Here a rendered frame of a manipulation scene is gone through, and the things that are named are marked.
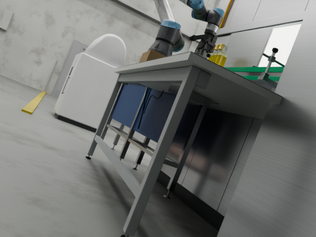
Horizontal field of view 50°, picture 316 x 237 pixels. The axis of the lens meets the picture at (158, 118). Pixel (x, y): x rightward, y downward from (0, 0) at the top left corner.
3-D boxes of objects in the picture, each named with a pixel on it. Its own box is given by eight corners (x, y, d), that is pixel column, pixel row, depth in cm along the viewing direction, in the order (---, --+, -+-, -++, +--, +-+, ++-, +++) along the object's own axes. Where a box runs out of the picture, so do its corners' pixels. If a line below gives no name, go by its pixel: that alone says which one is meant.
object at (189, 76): (121, 241, 127) (192, 64, 128) (85, 156, 271) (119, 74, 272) (143, 247, 130) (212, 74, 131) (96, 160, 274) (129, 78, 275)
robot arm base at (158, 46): (153, 51, 192) (159, 34, 193) (143, 52, 206) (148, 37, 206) (175, 61, 199) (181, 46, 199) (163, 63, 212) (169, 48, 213)
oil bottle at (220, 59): (217, 82, 236) (228, 54, 237) (210, 79, 234) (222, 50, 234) (213, 82, 241) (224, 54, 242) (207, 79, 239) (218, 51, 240)
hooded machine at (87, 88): (95, 129, 554) (128, 48, 556) (101, 135, 491) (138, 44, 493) (51, 113, 531) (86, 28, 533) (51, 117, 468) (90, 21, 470)
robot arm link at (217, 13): (213, 10, 216) (226, 13, 213) (207, 26, 215) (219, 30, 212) (211, 4, 208) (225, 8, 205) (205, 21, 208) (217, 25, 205)
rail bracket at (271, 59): (278, 100, 166) (295, 57, 166) (252, 87, 159) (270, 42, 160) (271, 99, 170) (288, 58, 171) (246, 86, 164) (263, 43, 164)
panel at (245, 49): (307, 78, 180) (331, 19, 181) (304, 76, 179) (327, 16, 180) (217, 75, 263) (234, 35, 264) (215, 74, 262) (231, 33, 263)
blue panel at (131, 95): (188, 156, 237) (211, 99, 237) (167, 148, 230) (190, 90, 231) (125, 123, 383) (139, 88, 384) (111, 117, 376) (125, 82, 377)
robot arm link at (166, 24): (152, 35, 199) (161, 14, 200) (159, 44, 212) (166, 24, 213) (171, 40, 195) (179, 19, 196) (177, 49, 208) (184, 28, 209)
